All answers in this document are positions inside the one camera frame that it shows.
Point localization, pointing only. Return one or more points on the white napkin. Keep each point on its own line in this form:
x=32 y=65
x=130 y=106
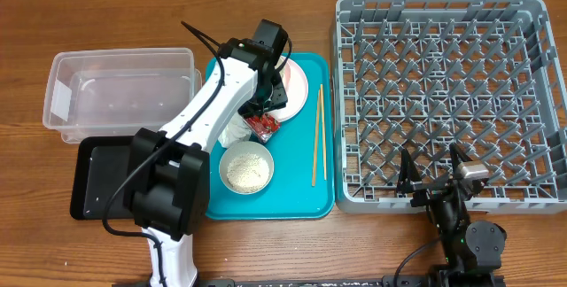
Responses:
x=236 y=131

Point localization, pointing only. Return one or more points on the red snack wrapper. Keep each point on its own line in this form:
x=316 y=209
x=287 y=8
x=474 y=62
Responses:
x=263 y=126

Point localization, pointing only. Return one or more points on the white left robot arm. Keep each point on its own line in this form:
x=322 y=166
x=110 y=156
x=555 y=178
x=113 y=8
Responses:
x=166 y=192

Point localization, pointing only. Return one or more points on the left wooden chopstick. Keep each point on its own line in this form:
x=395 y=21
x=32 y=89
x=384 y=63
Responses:
x=316 y=139

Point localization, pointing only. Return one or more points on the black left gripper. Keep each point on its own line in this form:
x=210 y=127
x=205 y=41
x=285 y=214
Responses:
x=279 y=98

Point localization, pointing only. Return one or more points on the grey dishwasher rack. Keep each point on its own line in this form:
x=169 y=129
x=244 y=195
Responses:
x=421 y=75

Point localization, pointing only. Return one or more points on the pink plate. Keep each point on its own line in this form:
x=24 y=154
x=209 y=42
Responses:
x=296 y=87

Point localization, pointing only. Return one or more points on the wooden chopstick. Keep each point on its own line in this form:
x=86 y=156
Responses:
x=316 y=139
x=324 y=145

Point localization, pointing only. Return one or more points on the teal plastic tray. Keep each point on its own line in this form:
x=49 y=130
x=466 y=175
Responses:
x=289 y=195

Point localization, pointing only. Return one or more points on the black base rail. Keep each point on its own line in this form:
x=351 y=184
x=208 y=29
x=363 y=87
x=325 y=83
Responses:
x=310 y=283

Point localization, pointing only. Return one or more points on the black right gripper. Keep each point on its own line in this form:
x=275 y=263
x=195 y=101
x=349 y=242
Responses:
x=408 y=176

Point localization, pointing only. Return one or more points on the white rice pile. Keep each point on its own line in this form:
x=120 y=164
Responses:
x=248 y=173

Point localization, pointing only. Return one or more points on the black tray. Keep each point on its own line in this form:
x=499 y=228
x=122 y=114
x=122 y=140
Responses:
x=101 y=167

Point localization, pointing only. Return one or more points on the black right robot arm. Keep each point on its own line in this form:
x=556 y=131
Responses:
x=472 y=249

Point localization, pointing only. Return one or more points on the right wooden chopstick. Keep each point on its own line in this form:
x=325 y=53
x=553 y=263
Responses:
x=324 y=145

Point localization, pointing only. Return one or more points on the grey bowl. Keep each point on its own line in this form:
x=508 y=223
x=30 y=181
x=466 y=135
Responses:
x=242 y=148

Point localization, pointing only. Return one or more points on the clear plastic bin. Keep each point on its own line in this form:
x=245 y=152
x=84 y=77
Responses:
x=118 y=91

